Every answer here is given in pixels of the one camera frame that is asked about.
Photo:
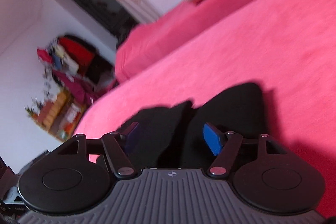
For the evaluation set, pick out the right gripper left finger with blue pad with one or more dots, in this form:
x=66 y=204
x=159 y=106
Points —
x=114 y=147

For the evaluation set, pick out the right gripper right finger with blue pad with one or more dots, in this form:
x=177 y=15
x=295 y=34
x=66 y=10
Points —
x=232 y=151

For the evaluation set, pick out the black pants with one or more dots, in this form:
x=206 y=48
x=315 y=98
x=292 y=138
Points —
x=172 y=137

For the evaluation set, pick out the cluttered clothes shelf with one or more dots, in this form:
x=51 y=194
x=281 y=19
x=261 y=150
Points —
x=75 y=76

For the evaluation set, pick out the pink bed blanket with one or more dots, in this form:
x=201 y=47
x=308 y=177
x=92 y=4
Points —
x=287 y=46

